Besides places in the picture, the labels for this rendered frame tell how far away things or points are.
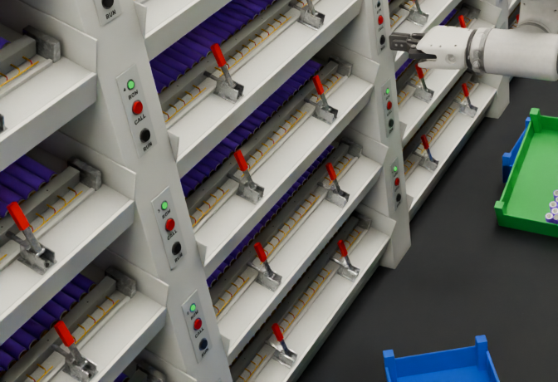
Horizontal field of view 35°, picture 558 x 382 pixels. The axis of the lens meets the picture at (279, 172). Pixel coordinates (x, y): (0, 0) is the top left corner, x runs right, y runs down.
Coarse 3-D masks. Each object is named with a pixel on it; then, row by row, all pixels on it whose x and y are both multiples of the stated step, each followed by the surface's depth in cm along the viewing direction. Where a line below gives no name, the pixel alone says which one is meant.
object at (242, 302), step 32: (320, 160) 183; (352, 160) 186; (288, 192) 175; (320, 192) 179; (352, 192) 180; (288, 224) 171; (320, 224) 172; (256, 256) 162; (288, 256) 165; (224, 288) 155; (256, 288) 158; (288, 288) 163; (224, 320) 152; (256, 320) 153
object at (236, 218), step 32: (352, 64) 176; (320, 96) 172; (352, 96) 173; (288, 128) 163; (320, 128) 165; (288, 160) 157; (224, 192) 149; (192, 224) 143; (224, 224) 144; (256, 224) 151; (224, 256) 143
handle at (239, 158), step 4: (236, 152) 145; (240, 152) 145; (236, 156) 145; (240, 156) 145; (240, 160) 145; (244, 160) 146; (240, 164) 146; (244, 164) 146; (240, 168) 146; (244, 168) 146; (244, 172) 146; (248, 172) 147; (248, 176) 147; (248, 180) 147; (248, 184) 148; (252, 184) 148; (252, 188) 148
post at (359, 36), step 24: (384, 0) 175; (360, 24) 171; (360, 48) 174; (384, 72) 181; (360, 120) 184; (384, 144) 187; (384, 168) 189; (384, 192) 192; (408, 216) 205; (408, 240) 207; (384, 264) 204
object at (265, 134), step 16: (336, 64) 176; (320, 80) 172; (304, 96) 167; (288, 112) 163; (272, 128) 159; (256, 144) 155; (272, 144) 158; (256, 160) 154; (224, 176) 149; (208, 192) 146; (192, 208) 142
